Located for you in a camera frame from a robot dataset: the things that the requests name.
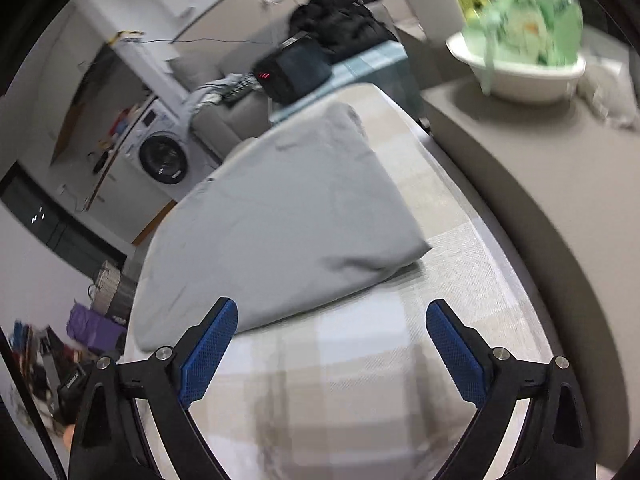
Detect white kitchen counter cabinets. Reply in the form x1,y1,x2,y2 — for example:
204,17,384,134
80,95,177,247

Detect light blue small table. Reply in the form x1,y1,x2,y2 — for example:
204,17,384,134
270,40,423,126

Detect white plastic bag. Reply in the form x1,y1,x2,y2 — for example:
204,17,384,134
577,57,640,131

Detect pile of black clothes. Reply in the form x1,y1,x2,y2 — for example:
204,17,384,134
287,0,401,56

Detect shoe rack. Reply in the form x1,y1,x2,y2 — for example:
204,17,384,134
10,320,96,421

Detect grey cloth on sofa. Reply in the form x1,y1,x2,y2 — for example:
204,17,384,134
187,74,251,116

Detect green plastic bag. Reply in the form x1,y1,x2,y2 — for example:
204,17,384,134
460,0,584,95

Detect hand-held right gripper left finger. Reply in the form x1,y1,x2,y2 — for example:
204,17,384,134
67,297,239,480

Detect plaid sheet bed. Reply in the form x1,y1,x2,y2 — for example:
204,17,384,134
117,82,551,480

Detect cluttered side desk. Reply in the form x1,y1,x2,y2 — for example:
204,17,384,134
420,77,640,480

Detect woven laundry basket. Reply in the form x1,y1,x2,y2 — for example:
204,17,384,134
89,260,138,318

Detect white box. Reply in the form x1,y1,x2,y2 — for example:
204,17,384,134
400,0,468,41

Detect black door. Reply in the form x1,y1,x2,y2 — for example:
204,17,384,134
0,162,128,271

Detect black rice cooker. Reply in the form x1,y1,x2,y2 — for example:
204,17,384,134
252,32,333,106

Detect grey sofa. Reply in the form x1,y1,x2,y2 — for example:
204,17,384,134
167,35,281,167

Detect black white checked pillow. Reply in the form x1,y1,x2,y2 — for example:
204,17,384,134
220,72,261,106

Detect purple bag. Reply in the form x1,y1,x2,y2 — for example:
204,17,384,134
67,302,128,358

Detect white washing machine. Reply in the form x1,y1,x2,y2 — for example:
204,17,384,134
112,94,216,203

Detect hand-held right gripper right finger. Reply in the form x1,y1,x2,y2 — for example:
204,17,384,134
425,298,597,480

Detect large grey t-shirt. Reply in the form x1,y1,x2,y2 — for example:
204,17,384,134
134,102,433,353

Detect white basin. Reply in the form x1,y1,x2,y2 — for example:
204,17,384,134
446,32,587,106

